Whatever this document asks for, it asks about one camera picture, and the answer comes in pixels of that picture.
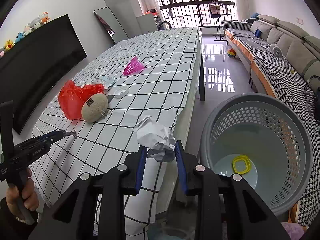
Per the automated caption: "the red plastic bag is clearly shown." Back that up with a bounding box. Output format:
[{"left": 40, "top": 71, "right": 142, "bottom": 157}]
[{"left": 58, "top": 80, "right": 105, "bottom": 120}]

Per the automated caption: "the beige fuzzy round pouch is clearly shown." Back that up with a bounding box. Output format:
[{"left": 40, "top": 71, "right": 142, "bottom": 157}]
[{"left": 81, "top": 93, "right": 108, "bottom": 123}]

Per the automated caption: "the yellow square plastic lid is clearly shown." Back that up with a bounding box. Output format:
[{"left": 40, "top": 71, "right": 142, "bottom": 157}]
[{"left": 232, "top": 155, "right": 251, "bottom": 174}]

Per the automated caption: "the white blue mask packet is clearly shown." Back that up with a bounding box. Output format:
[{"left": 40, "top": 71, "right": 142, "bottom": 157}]
[{"left": 91, "top": 76, "right": 116, "bottom": 89}]

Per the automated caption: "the white round bottle cap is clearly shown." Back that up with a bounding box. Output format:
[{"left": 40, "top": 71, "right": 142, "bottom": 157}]
[{"left": 114, "top": 86, "right": 129, "bottom": 99}]

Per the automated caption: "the white paper ball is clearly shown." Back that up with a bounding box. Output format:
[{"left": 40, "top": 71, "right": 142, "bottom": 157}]
[{"left": 133, "top": 115, "right": 176, "bottom": 163}]

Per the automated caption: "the person's left hand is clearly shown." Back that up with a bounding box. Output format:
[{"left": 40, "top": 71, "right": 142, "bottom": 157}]
[{"left": 5, "top": 168, "right": 40, "bottom": 222}]

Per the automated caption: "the black grid white tablecloth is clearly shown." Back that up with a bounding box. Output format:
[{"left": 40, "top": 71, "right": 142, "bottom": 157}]
[{"left": 29, "top": 26, "right": 202, "bottom": 240}]

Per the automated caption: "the grey perforated laundry basket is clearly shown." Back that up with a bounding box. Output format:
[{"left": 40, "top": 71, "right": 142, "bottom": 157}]
[{"left": 199, "top": 93, "right": 312, "bottom": 215}]

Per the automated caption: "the pink plastic shuttlecock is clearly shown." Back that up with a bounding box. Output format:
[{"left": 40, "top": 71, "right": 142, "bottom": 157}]
[{"left": 123, "top": 56, "right": 145, "bottom": 76}]

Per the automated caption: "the row of plush toys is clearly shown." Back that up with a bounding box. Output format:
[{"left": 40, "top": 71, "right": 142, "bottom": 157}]
[{"left": 1, "top": 11, "right": 50, "bottom": 57}]

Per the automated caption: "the leaning floor mirror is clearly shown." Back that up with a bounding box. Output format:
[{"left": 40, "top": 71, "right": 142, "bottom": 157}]
[{"left": 93, "top": 7, "right": 129, "bottom": 43}]

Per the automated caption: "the black table leg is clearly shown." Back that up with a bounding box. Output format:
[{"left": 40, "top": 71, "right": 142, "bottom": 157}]
[{"left": 199, "top": 49, "right": 206, "bottom": 101}]

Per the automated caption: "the houndstooth sofa cover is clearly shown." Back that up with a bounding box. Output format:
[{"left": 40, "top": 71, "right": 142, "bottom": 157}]
[{"left": 222, "top": 15, "right": 319, "bottom": 226}]

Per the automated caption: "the grey cabinet by window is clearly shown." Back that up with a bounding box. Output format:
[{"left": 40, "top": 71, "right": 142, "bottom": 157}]
[{"left": 136, "top": 14, "right": 158, "bottom": 34}]

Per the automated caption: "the dark blue backpack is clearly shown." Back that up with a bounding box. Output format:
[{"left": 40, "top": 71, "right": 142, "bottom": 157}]
[{"left": 303, "top": 75, "right": 320, "bottom": 125}]

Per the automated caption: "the grey sectional sofa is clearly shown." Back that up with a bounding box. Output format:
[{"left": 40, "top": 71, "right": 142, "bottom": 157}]
[{"left": 222, "top": 14, "right": 320, "bottom": 95}]

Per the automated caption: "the rainbow coloured ball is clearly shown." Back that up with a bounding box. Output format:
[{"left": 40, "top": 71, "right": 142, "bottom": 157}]
[{"left": 227, "top": 49, "right": 236, "bottom": 58}]

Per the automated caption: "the small white desk fan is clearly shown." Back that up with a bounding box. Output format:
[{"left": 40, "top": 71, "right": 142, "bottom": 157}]
[{"left": 270, "top": 43, "right": 283, "bottom": 59}]

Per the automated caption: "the blue cylinder on sofa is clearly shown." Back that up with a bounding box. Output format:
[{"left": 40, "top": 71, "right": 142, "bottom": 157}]
[{"left": 254, "top": 29, "right": 262, "bottom": 38}]

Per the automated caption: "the black window grille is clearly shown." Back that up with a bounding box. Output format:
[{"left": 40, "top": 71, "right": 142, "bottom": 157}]
[{"left": 156, "top": 0, "right": 239, "bottom": 28}]

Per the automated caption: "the blue pillow on sofa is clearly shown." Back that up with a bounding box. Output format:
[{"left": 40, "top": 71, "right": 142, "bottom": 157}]
[{"left": 250, "top": 12, "right": 259, "bottom": 18}]

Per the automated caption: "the black wall television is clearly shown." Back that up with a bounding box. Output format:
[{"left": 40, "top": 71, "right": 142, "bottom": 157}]
[{"left": 1, "top": 15, "right": 87, "bottom": 134}]

